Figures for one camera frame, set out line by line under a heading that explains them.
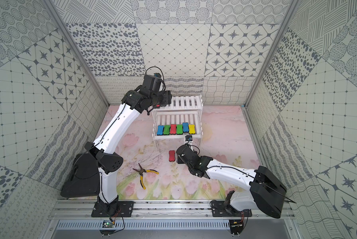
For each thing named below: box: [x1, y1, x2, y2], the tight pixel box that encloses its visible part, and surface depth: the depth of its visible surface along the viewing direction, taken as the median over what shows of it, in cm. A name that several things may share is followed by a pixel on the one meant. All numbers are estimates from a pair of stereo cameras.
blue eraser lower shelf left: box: [156, 124, 165, 136], surface depth 90 cm
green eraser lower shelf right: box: [176, 124, 184, 135], surface depth 90 cm
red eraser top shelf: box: [168, 149, 176, 162], surface depth 96 cm
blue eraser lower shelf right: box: [182, 121, 190, 132], surface depth 90 cm
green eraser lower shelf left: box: [163, 124, 171, 136], surface depth 90 cm
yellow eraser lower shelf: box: [188, 123, 196, 134], surface depth 90 cm
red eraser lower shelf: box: [169, 123, 178, 135], surface depth 88 cm
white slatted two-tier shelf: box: [151, 94, 204, 149], surface depth 90 cm
